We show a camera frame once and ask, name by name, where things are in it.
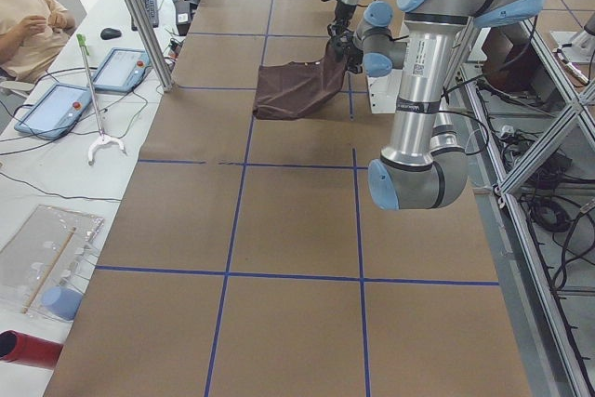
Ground teach pendant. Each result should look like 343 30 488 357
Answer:
14 83 91 140
93 47 151 94

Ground brown t-shirt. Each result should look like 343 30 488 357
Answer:
252 43 348 121

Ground aluminium frame post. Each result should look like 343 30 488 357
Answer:
124 0 173 92

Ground upper teach pendant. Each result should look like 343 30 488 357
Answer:
93 47 151 94

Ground wooden dowel stick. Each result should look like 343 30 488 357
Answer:
20 227 76 314

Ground black keyboard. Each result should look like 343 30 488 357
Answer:
141 0 160 28

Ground black computer mouse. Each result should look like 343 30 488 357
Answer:
99 27 122 40

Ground red bottle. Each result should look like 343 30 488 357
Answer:
1 330 63 370

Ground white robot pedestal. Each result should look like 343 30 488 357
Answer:
366 70 402 114

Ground metal grabber tongs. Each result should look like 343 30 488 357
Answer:
75 33 126 165

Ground blue plastic cup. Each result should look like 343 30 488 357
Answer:
42 286 83 321

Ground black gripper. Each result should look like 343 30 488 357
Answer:
328 31 363 73
327 0 354 37

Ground seated person beige shirt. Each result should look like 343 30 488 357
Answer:
1 0 76 83

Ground lower teach pendant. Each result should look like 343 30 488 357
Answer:
14 83 91 140

